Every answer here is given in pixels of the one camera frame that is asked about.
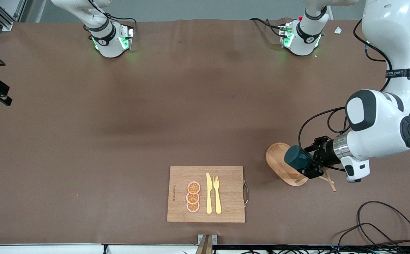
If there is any black base cable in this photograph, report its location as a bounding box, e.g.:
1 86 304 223
250 18 287 37
104 13 137 27

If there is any wooden mug tree stand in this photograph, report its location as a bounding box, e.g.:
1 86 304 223
265 142 337 192

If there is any yellow plastic knife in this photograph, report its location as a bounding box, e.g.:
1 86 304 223
206 173 213 214

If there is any aluminium frame profile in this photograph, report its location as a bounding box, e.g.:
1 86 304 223
0 0 32 30

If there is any dark green cup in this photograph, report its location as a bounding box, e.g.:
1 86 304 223
284 145 313 173

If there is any yellow plastic fork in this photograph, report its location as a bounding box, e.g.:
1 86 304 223
213 175 222 214

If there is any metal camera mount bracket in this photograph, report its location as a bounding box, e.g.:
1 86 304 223
197 234 218 254

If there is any black left base cable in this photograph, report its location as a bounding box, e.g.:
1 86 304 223
250 18 287 37

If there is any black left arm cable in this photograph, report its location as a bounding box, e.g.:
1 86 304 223
299 19 392 173

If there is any wooden cutting board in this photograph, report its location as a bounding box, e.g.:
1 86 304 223
167 166 249 223

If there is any black right base cable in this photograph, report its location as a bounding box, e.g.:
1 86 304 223
104 13 137 27

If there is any white table edge rail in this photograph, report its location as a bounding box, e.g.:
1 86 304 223
0 243 200 254

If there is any brown table cover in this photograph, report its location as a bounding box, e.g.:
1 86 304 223
0 18 410 246

